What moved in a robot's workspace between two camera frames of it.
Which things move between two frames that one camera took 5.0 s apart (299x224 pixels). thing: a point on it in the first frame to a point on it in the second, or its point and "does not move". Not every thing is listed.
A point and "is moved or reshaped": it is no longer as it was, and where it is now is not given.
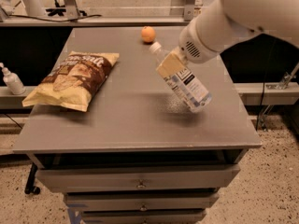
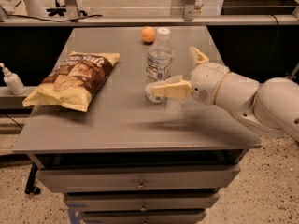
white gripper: (193, 46) to (206, 84)
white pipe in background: (33, 1) does not move
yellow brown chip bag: (75, 82) does not move
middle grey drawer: (146, 201) does not move
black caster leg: (30, 187) does not move
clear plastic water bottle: (184, 82) is moved or reshaped
